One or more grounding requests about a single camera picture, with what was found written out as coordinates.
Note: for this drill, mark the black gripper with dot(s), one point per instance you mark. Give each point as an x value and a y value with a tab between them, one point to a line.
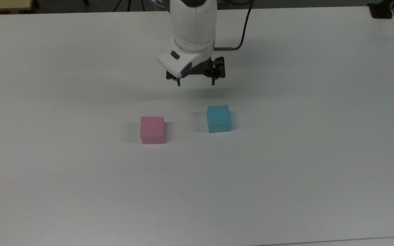
200	70

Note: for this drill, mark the blue cube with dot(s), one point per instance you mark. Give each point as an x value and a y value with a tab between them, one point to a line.
218	118

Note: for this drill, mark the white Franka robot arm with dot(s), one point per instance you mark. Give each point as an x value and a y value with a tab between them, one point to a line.
192	27

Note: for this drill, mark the pink cube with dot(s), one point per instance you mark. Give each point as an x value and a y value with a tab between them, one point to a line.
152	128

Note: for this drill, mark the black tripod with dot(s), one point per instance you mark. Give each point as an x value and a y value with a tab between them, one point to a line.
128	4

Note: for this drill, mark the light wooden desk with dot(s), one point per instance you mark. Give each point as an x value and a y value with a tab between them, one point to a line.
2	4

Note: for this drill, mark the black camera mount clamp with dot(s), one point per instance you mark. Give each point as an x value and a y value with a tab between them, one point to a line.
381	12

